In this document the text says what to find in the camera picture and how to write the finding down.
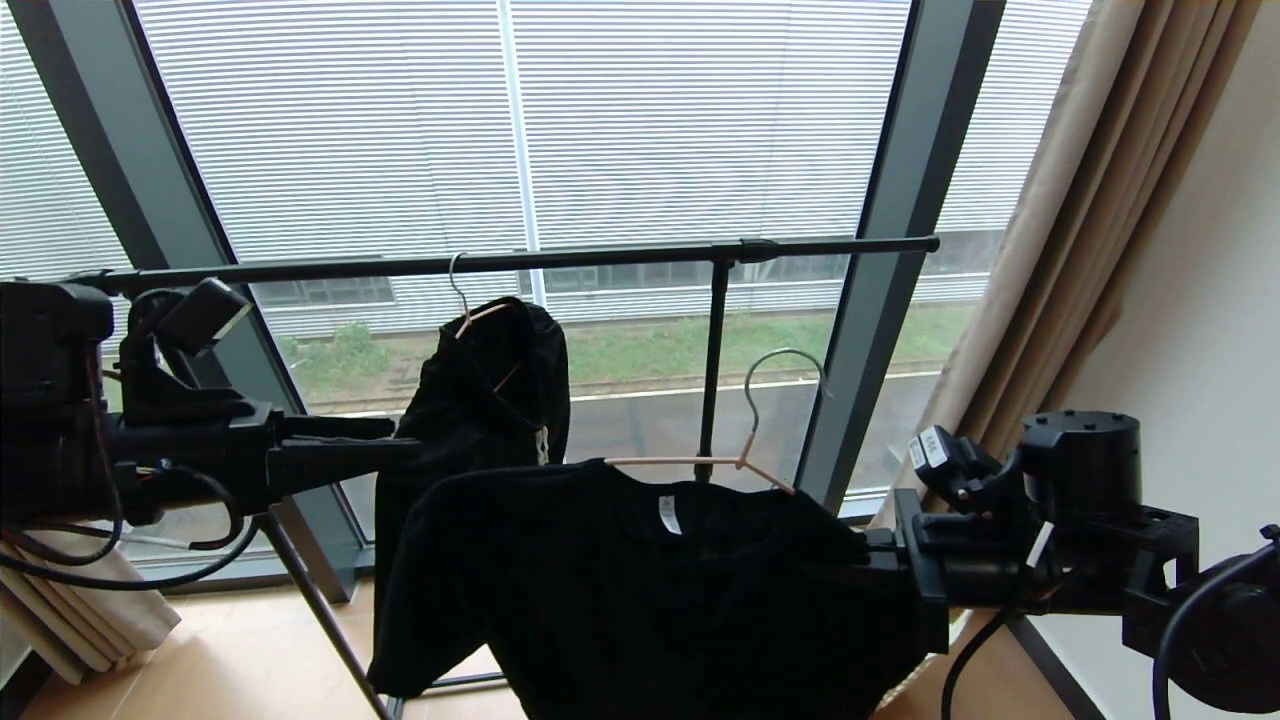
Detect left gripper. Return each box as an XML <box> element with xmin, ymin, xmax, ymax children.
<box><xmin>103</xmin><ymin>398</ymin><xmax>424</xmax><ymax>522</ymax></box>

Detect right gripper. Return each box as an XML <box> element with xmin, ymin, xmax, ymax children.
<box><xmin>893</xmin><ymin>488</ymin><xmax>1043</xmax><ymax>656</ymax></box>

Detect black shorts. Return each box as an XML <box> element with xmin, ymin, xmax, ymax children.
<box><xmin>372</xmin><ymin>296</ymin><xmax>572</xmax><ymax>641</ymax></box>

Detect pink clothes hanger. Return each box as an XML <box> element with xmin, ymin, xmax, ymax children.
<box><xmin>603</xmin><ymin>347</ymin><xmax>832</xmax><ymax>497</ymax></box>
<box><xmin>447</xmin><ymin>251</ymin><xmax>526</xmax><ymax>396</ymax></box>

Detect black garment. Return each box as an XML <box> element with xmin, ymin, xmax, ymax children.
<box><xmin>366</xmin><ymin>458</ymin><xmax>936</xmax><ymax>720</ymax></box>

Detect black clothes rack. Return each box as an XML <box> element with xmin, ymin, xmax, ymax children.
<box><xmin>65</xmin><ymin>236</ymin><xmax>942</xmax><ymax>720</ymax></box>

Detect beige curtain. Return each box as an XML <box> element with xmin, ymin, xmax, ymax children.
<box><xmin>870</xmin><ymin>0</ymin><xmax>1266</xmax><ymax>531</ymax></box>
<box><xmin>0</xmin><ymin>530</ymin><xmax>183</xmax><ymax>687</ymax></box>

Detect window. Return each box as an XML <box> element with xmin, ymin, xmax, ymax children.
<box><xmin>0</xmin><ymin>0</ymin><xmax>1093</xmax><ymax>601</ymax></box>

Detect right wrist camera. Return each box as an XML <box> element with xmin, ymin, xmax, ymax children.
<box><xmin>908</xmin><ymin>425</ymin><xmax>1023</xmax><ymax>517</ymax></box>

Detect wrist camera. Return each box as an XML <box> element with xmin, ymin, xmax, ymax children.
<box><xmin>908</xmin><ymin>425</ymin><xmax>1023</xmax><ymax>517</ymax></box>
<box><xmin>118</xmin><ymin>278</ymin><xmax>253</xmax><ymax>421</ymax></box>

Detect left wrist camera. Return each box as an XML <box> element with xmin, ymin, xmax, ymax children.
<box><xmin>118</xmin><ymin>278</ymin><xmax>253</xmax><ymax>421</ymax></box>

